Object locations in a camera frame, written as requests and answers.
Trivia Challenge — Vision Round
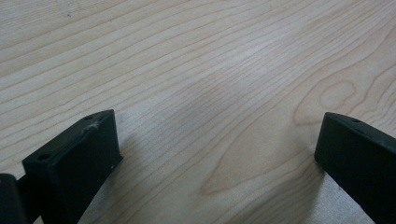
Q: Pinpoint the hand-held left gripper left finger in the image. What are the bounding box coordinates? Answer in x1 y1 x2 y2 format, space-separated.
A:
21 108 124 224

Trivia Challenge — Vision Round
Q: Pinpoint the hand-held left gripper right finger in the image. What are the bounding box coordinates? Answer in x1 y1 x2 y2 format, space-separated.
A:
314 112 396 224

